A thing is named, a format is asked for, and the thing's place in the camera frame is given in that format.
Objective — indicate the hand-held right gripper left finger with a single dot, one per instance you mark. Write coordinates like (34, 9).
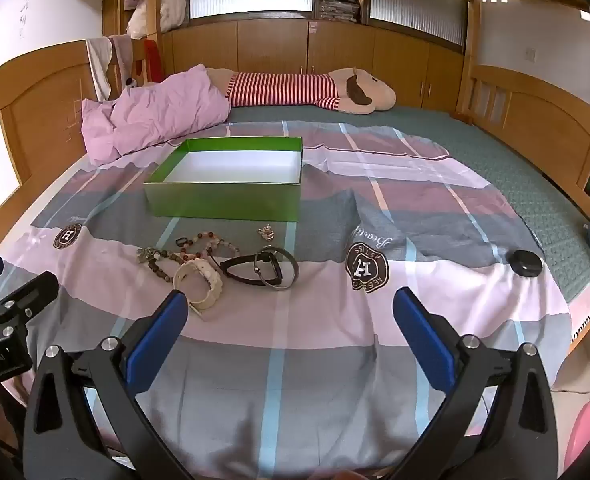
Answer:
(157, 340)

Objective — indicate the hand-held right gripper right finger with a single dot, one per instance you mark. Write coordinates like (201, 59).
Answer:
(422, 340)

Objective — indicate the thin brown hairband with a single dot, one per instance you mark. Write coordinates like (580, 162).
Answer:
(292, 270)

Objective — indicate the green cardboard box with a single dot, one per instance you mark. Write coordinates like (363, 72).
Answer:
(225, 200)

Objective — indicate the black round case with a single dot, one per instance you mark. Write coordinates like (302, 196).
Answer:
(524, 263)

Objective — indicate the plaid blanket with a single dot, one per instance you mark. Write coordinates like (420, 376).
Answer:
(295, 320)

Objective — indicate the pink folded quilt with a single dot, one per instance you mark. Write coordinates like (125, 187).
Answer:
(150, 115)

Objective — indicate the white hanging garment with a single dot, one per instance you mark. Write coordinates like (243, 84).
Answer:
(99, 65)

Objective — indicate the pink striped hanging garment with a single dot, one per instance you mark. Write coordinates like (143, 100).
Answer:
(122, 57)

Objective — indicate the wooden footboard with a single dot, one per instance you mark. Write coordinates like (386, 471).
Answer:
(540, 115)

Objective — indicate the red hanging garment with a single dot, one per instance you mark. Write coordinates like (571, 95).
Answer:
(152, 60)

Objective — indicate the striped long plush toy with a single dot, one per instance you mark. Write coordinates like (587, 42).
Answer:
(285, 87)

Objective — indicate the folded bedding on shelf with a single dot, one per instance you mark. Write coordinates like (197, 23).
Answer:
(155, 5)

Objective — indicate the narrow frosted glass window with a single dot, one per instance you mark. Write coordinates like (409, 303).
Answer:
(415, 5)

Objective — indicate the wooden wall cabinets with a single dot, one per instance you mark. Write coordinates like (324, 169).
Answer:
(275, 45)

